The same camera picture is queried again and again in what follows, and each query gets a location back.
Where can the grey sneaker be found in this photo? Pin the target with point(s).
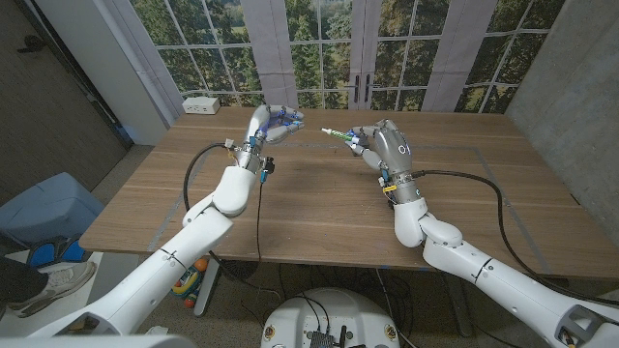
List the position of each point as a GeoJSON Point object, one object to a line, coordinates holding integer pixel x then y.
{"type": "Point", "coordinates": [58, 285]}

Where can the black round mesh object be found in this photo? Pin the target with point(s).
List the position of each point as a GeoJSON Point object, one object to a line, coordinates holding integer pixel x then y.
{"type": "Point", "coordinates": [239, 269]}

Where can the grey table leg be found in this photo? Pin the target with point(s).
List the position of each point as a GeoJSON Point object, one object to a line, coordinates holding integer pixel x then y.
{"type": "Point", "coordinates": [209, 290]}
{"type": "Point", "coordinates": [457, 299]}

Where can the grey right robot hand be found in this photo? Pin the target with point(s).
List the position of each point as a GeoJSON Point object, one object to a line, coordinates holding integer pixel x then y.
{"type": "Point", "coordinates": [394, 154]}

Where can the printed window backdrop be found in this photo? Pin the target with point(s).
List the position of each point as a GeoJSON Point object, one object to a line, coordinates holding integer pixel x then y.
{"type": "Point", "coordinates": [314, 48]}

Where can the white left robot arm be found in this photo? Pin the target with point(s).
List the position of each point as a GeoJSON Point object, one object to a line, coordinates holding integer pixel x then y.
{"type": "Point", "coordinates": [193, 237]}

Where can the blue padded object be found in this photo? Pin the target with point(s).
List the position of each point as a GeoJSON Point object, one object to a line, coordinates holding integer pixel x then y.
{"type": "Point", "coordinates": [43, 253]}

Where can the orange ball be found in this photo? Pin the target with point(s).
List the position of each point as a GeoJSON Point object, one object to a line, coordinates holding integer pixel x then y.
{"type": "Point", "coordinates": [201, 265]}

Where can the colourful plastic toy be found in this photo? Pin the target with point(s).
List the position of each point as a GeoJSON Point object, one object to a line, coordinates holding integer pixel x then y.
{"type": "Point", "coordinates": [187, 285]}

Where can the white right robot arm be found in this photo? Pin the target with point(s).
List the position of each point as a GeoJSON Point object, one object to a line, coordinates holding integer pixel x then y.
{"type": "Point", "coordinates": [483, 270]}

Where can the blue-grey bin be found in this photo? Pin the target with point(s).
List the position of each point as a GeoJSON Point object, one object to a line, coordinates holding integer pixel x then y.
{"type": "Point", "coordinates": [48, 208]}

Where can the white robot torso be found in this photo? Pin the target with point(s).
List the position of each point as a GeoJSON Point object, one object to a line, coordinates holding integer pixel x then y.
{"type": "Point", "coordinates": [333, 314]}

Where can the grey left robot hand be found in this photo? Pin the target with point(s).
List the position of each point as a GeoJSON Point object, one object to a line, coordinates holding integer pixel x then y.
{"type": "Point", "coordinates": [261, 125]}

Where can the white marker body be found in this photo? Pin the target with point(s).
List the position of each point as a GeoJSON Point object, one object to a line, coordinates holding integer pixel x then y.
{"type": "Point", "coordinates": [344, 136]}

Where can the person's black trouser leg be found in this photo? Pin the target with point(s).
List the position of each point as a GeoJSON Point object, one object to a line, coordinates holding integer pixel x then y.
{"type": "Point", "coordinates": [19, 280]}

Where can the white power strip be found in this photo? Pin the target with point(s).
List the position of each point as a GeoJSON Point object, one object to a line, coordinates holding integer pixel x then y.
{"type": "Point", "coordinates": [201, 105]}

